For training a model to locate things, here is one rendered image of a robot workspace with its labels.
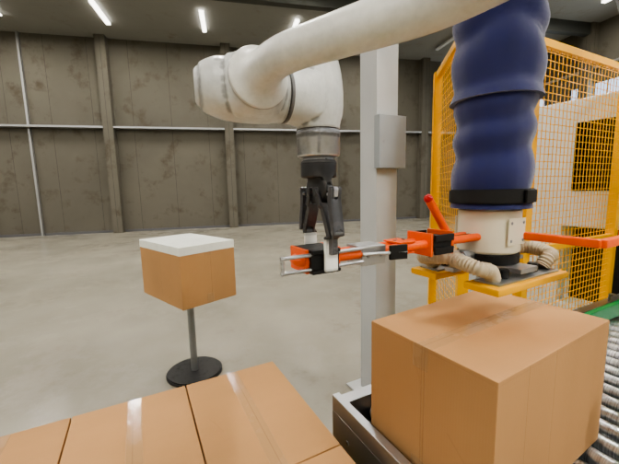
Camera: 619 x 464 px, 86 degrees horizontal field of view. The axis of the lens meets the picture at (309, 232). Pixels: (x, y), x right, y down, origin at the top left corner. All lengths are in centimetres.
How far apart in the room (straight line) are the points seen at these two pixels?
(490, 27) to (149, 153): 1223
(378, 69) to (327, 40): 163
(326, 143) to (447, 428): 75
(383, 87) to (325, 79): 144
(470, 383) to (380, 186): 136
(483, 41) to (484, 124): 21
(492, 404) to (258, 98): 78
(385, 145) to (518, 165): 107
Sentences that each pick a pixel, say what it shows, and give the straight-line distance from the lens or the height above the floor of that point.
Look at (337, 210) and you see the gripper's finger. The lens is 65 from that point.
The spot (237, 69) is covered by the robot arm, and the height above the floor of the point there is 155.
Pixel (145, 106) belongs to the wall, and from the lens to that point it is 1310.
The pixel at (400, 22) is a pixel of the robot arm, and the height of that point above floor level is 155.
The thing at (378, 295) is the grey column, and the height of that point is 69.
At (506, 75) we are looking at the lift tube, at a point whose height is 164.
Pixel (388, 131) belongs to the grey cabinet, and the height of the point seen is 168.
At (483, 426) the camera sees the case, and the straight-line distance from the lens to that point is 94.
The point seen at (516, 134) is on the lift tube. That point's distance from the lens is 104.
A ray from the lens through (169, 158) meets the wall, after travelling 1271.
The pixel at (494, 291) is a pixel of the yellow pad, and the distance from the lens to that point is 95.
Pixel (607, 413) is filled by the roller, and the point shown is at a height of 54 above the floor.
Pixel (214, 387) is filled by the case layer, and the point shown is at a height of 54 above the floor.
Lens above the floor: 137
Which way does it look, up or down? 8 degrees down
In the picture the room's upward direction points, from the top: 1 degrees counter-clockwise
